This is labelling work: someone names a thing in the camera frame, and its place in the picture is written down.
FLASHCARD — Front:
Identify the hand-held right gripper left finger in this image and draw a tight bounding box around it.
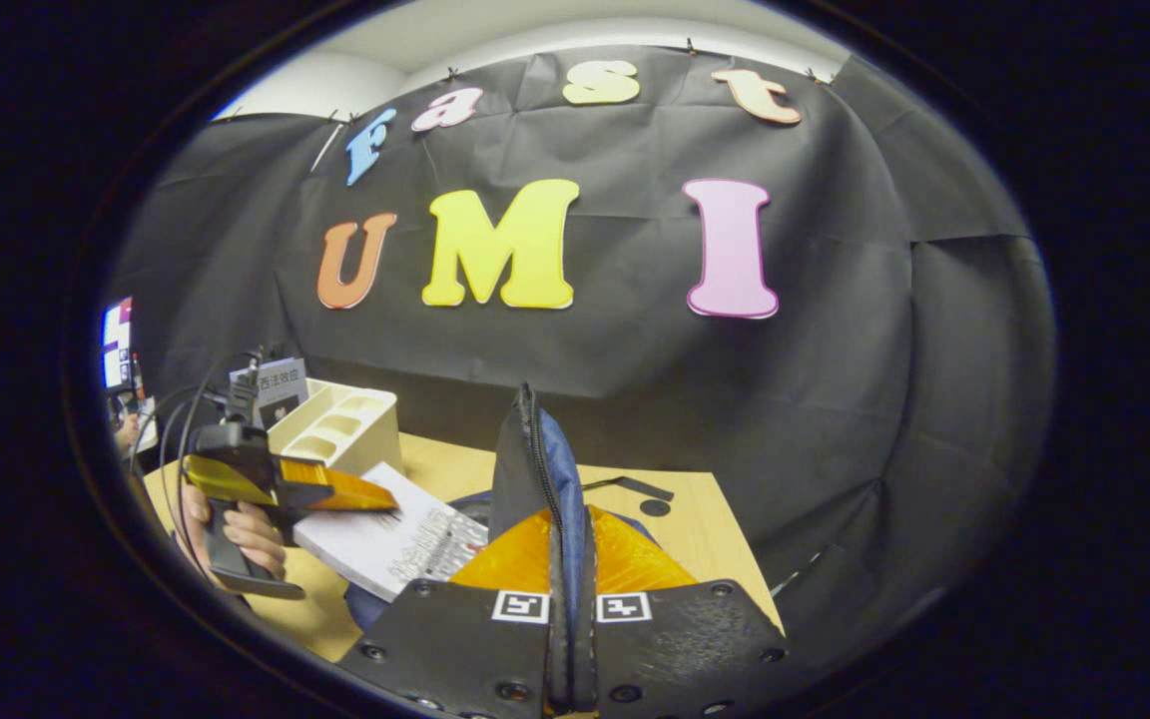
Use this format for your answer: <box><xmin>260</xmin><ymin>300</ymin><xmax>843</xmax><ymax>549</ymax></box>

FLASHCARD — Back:
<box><xmin>335</xmin><ymin>507</ymin><xmax>573</xmax><ymax>719</ymax></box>

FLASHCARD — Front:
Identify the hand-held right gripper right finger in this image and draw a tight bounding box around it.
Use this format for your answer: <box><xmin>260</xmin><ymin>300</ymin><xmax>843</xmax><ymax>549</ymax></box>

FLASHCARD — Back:
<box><xmin>572</xmin><ymin>504</ymin><xmax>792</xmax><ymax>719</ymax></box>

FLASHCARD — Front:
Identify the white plastic bookshelf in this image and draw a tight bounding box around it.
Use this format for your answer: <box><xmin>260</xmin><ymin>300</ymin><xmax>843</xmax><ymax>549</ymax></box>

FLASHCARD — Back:
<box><xmin>266</xmin><ymin>377</ymin><xmax>404</xmax><ymax>479</ymax></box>

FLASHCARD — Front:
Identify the white book with patterned spine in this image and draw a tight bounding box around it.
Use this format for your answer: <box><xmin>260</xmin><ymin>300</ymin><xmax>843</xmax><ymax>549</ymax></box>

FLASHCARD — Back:
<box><xmin>292</xmin><ymin>461</ymin><xmax>490</xmax><ymax>604</ymax></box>

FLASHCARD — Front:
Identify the grey book with black print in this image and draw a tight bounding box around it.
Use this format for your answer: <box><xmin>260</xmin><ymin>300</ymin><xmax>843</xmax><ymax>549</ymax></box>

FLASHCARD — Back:
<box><xmin>229</xmin><ymin>357</ymin><xmax>310</xmax><ymax>431</ymax></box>

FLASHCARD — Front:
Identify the blue schoolbag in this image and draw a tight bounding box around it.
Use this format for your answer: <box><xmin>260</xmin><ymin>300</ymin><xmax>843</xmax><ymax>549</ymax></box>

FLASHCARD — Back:
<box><xmin>343</xmin><ymin>382</ymin><xmax>677</xmax><ymax>632</ymax></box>

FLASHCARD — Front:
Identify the bright computer screen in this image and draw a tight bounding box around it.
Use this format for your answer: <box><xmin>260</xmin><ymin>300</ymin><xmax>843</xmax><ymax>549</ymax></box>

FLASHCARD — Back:
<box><xmin>100</xmin><ymin>297</ymin><xmax>135</xmax><ymax>391</ymax></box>

